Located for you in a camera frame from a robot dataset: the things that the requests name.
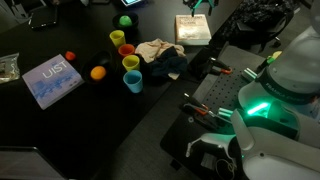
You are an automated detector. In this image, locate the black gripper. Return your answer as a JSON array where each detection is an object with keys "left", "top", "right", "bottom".
[{"left": 182, "top": 0, "right": 220, "bottom": 17}]

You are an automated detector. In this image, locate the beige thick book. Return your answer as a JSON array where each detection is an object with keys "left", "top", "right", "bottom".
[{"left": 174, "top": 13, "right": 213, "bottom": 47}]

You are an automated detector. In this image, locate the UIST lavender book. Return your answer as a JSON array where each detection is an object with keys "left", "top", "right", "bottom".
[{"left": 21, "top": 53, "right": 85, "bottom": 111}]

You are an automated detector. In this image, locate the office chair with dark jacket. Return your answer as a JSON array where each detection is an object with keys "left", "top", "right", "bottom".
[{"left": 215, "top": 0, "right": 296, "bottom": 52}]

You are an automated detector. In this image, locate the beige cloth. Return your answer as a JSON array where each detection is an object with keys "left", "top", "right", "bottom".
[{"left": 134, "top": 38, "right": 187, "bottom": 81}]

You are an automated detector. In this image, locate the dark blue cloth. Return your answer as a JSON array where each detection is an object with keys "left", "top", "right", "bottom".
[{"left": 148, "top": 46, "right": 189, "bottom": 80}]

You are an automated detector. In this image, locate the device with blue screen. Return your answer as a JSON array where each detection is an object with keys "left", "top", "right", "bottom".
[{"left": 120, "top": 0, "right": 145, "bottom": 8}]

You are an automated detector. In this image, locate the black bowl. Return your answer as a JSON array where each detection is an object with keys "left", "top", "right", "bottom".
[
  {"left": 80, "top": 49, "right": 115, "bottom": 85},
  {"left": 112, "top": 12, "right": 140, "bottom": 33}
]

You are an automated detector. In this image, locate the green ball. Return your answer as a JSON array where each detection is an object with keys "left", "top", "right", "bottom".
[{"left": 118, "top": 15, "right": 133, "bottom": 28}]

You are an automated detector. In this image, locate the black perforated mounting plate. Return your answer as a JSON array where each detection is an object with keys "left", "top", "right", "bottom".
[{"left": 159, "top": 44, "right": 268, "bottom": 180}]

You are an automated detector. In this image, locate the green yellow marker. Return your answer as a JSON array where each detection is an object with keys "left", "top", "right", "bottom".
[{"left": 255, "top": 50, "right": 283, "bottom": 73}]

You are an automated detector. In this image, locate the orange plastic cup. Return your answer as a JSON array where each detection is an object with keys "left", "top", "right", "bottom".
[{"left": 117, "top": 43, "right": 136, "bottom": 59}]

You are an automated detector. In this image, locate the yellow plastic cup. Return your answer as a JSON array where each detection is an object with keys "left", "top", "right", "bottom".
[
  {"left": 109, "top": 29, "right": 127, "bottom": 49},
  {"left": 121, "top": 54, "right": 141, "bottom": 72}
]

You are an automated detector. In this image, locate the blue plastic cup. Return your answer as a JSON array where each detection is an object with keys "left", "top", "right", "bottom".
[{"left": 122, "top": 69, "right": 144, "bottom": 94}]

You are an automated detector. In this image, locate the orange ball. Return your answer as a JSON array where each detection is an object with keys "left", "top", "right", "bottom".
[{"left": 90, "top": 65, "right": 108, "bottom": 82}]

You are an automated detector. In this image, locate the small red-orange object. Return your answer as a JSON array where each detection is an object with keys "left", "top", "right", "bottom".
[{"left": 64, "top": 50, "right": 77, "bottom": 62}]

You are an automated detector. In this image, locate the black tablet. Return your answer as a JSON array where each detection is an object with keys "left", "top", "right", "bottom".
[{"left": 27, "top": 5, "right": 60, "bottom": 30}]

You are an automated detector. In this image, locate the clear snack bag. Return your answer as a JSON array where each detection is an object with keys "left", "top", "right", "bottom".
[{"left": 0, "top": 52, "right": 21, "bottom": 85}]

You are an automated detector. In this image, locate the black clamp with orange handle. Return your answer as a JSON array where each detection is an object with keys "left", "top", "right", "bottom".
[
  {"left": 199, "top": 57, "right": 233, "bottom": 78},
  {"left": 180, "top": 92, "right": 221, "bottom": 125}
]

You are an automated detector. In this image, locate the aluminium bracket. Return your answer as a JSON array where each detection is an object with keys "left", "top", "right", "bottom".
[
  {"left": 241, "top": 67, "right": 258, "bottom": 81},
  {"left": 217, "top": 107, "right": 234, "bottom": 120}
]

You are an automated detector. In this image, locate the white cable loop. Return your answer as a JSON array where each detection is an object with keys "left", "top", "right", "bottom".
[{"left": 215, "top": 157, "right": 236, "bottom": 180}]

